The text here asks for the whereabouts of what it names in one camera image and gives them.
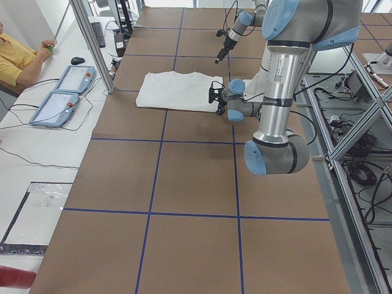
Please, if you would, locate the person in yellow shirt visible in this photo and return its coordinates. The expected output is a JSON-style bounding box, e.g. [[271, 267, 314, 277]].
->
[[1, 26, 56, 94]]

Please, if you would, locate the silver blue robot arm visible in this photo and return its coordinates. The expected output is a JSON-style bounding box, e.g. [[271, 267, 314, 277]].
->
[[209, 1, 363, 175], [214, 1, 269, 64]]

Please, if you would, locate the black computer mouse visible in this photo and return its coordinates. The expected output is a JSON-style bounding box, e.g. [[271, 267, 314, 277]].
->
[[70, 56, 85, 66]]

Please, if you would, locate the aluminium frame post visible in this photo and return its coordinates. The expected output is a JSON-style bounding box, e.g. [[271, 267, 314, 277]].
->
[[69, 0, 115, 94]]

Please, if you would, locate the black keyboard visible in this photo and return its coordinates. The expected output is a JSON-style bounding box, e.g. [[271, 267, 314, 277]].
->
[[90, 22, 106, 48]]

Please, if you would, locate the red fire extinguisher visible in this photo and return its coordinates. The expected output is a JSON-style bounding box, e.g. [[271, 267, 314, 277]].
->
[[1, 265, 36, 289]]

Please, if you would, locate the clear plastic bag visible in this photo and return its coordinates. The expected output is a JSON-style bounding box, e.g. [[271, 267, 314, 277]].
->
[[1, 182, 72, 256]]

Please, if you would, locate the far blue teach pendant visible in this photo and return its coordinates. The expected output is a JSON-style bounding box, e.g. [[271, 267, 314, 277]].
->
[[54, 66, 96, 94]]

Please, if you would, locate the near blue teach pendant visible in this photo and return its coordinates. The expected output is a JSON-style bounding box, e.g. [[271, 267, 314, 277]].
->
[[29, 91, 79, 127]]

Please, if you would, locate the blue teach pendant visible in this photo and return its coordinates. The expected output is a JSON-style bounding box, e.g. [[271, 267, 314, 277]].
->
[[29, 91, 79, 127], [54, 66, 96, 94]]

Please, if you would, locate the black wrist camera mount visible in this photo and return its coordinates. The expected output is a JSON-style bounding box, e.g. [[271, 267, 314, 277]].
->
[[216, 28, 230, 37], [208, 81, 225, 104]]

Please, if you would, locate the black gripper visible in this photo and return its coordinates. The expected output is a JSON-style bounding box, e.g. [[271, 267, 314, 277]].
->
[[215, 37, 236, 64], [216, 100, 227, 115]]

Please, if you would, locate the white long-sleeve printed shirt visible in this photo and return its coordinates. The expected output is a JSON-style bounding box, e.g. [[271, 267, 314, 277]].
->
[[136, 71, 223, 112]]

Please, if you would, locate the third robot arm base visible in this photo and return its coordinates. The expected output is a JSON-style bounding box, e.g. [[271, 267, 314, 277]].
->
[[363, 43, 391, 75]]

